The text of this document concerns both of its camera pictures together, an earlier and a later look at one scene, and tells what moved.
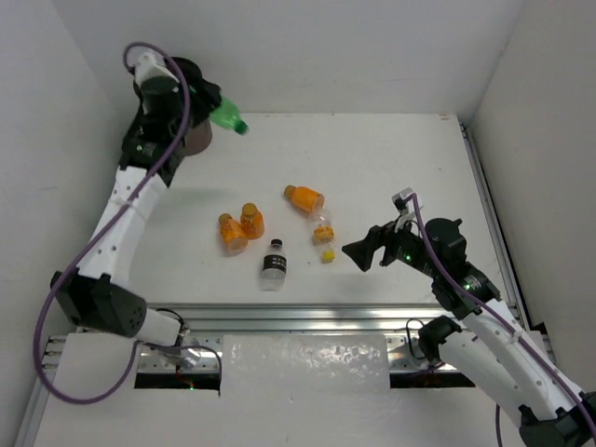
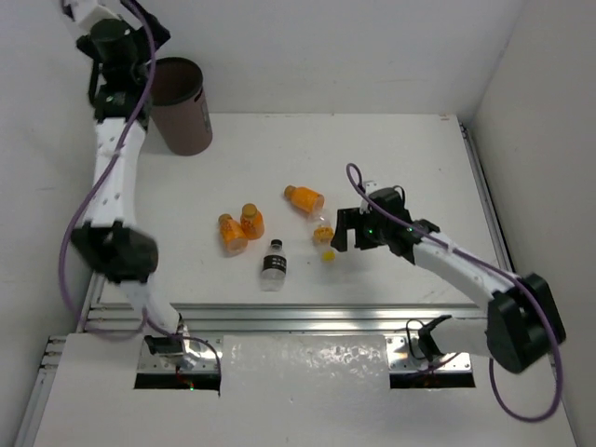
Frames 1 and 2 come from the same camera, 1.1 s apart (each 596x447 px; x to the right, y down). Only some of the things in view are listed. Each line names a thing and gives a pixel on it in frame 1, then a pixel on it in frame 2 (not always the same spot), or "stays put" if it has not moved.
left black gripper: (205, 99) to (155, 33)
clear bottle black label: (274, 266) stays put
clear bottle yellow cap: (324, 236) stays put
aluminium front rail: (303, 318) stays put
